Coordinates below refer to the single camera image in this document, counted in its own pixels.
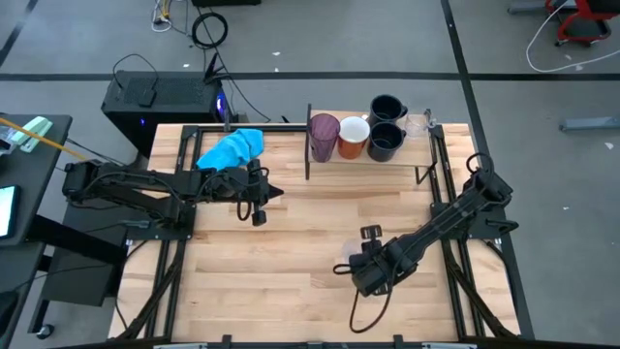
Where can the pale green stapler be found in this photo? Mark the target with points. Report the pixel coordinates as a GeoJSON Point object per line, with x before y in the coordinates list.
{"type": "Point", "coordinates": [31, 132]}

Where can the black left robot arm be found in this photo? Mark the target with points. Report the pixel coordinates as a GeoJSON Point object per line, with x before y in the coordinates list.
{"type": "Point", "coordinates": [145, 184]}

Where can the small black hub box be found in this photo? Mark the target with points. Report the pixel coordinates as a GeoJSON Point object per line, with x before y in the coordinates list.
{"type": "Point", "coordinates": [146, 98]}

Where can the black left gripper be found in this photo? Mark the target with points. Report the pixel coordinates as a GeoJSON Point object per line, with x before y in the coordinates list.
{"type": "Point", "coordinates": [237, 186]}

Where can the black computer tower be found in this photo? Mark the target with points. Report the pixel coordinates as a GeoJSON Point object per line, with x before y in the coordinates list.
{"type": "Point", "coordinates": [169, 97]}

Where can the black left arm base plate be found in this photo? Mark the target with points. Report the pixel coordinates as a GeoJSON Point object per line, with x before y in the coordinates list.
{"type": "Point", "coordinates": [145, 235]}

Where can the dark blue speckled enamel mug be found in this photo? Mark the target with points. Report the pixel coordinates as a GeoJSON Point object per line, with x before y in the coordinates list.
{"type": "Point", "coordinates": [386, 109]}
{"type": "Point", "coordinates": [385, 143]}

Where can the wooden shelf with black frame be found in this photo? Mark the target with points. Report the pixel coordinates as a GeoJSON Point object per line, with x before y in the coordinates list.
{"type": "Point", "coordinates": [416, 152]}

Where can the red metal cart frame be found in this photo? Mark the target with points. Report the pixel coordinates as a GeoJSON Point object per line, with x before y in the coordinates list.
{"type": "Point", "coordinates": [571, 22]}

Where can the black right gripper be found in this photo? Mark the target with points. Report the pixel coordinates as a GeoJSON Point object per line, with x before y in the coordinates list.
{"type": "Point", "coordinates": [382, 269]}

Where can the tablet with lit screen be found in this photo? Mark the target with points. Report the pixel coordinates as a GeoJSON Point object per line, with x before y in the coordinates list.
{"type": "Point", "coordinates": [7, 211]}

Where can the black side desk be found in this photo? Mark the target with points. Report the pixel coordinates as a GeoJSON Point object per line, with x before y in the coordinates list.
{"type": "Point", "coordinates": [34, 184]}

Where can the clear glass footed mug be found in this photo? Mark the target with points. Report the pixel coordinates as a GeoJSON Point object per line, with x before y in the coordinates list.
{"type": "Point", "coordinates": [350, 246]}
{"type": "Point", "coordinates": [416, 125]}

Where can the grey metal floor foot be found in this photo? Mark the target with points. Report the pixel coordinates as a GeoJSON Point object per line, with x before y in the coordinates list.
{"type": "Point", "coordinates": [591, 123]}
{"type": "Point", "coordinates": [528, 8]}

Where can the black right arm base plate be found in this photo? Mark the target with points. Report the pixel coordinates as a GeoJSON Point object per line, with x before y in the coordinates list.
{"type": "Point", "coordinates": [477, 236]}

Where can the black cart base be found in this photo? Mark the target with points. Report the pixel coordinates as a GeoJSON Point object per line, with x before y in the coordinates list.
{"type": "Point", "coordinates": [82, 271]}

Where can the blue cloth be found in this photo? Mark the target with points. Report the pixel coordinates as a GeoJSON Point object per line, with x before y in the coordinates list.
{"type": "Point", "coordinates": [232, 150]}

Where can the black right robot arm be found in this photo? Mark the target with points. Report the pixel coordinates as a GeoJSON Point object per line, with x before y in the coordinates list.
{"type": "Point", "coordinates": [436, 229]}

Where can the purple faceted plastic tumbler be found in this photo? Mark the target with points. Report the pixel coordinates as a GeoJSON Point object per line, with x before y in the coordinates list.
{"type": "Point", "coordinates": [323, 136]}

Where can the black caster wheel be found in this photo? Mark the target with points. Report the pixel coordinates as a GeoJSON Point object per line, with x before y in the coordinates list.
{"type": "Point", "coordinates": [44, 332]}

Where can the orange cup with white inside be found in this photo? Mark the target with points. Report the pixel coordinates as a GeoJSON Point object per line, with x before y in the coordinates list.
{"type": "Point", "coordinates": [353, 133]}

